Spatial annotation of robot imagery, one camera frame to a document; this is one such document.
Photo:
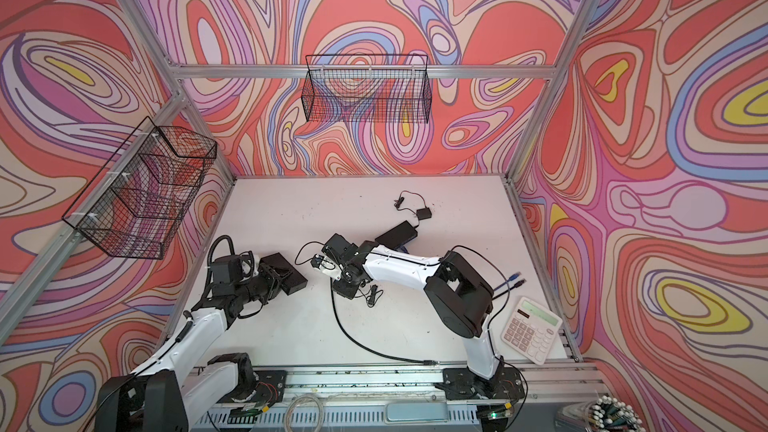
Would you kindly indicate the black network switch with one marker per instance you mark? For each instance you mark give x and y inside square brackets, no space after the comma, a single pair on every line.
[398,236]
[289,279]

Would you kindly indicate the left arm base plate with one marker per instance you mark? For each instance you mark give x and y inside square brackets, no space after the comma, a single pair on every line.
[268,389]

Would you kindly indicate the black wire basket back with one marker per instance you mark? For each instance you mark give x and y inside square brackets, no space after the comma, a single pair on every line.
[367,88]

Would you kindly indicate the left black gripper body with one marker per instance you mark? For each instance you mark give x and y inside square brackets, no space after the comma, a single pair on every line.
[263,285]

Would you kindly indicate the black wire basket left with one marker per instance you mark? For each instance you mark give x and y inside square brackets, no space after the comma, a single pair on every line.
[139,206]

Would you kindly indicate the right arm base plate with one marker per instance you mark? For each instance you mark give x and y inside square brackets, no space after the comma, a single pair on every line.
[462,384]

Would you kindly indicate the white calculator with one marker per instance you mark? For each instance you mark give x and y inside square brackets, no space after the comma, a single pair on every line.
[531,330]

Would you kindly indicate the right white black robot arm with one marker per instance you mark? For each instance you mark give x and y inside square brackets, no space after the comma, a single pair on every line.
[460,296]

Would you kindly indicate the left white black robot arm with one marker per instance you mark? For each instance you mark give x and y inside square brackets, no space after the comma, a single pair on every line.
[160,394]

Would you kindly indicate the grey flat device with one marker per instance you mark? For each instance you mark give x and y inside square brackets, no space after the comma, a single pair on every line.
[416,412]

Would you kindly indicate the aluminium front rail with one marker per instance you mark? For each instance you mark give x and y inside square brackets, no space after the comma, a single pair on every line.
[338,397]

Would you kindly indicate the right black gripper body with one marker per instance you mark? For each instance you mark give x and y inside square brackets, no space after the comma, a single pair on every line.
[347,286]

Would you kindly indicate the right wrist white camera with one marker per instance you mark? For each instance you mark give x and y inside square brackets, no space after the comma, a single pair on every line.
[325,266]

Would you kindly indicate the black wire basket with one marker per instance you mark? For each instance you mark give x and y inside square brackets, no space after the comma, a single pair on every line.
[367,88]
[139,206]

